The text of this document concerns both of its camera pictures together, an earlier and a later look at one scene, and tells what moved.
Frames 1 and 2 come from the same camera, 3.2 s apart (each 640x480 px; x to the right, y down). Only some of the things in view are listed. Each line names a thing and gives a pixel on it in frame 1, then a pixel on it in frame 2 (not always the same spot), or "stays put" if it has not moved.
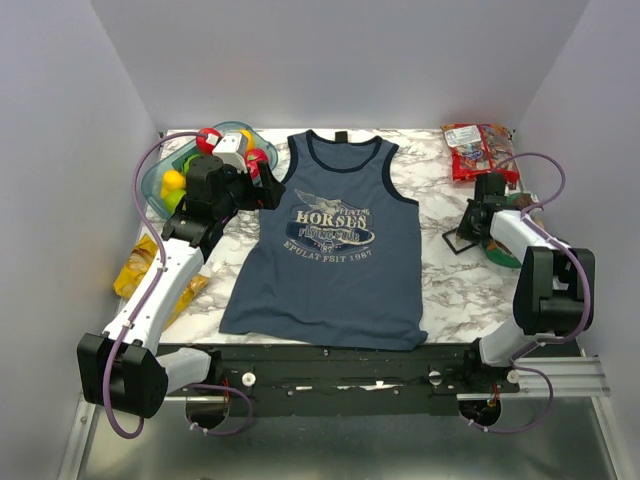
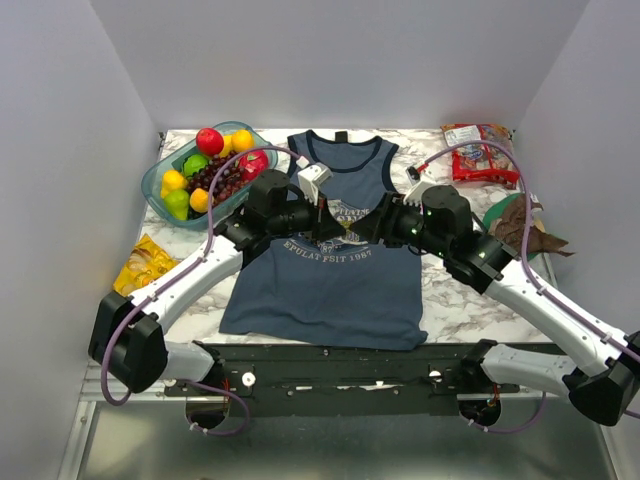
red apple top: x=203 y=146 stays put
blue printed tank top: x=335 y=259 stays put
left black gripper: x=268 y=197 → x=324 y=226
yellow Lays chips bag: x=133 y=270 stays put
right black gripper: x=464 y=231 → x=383 y=221
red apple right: x=252 y=157 stays put
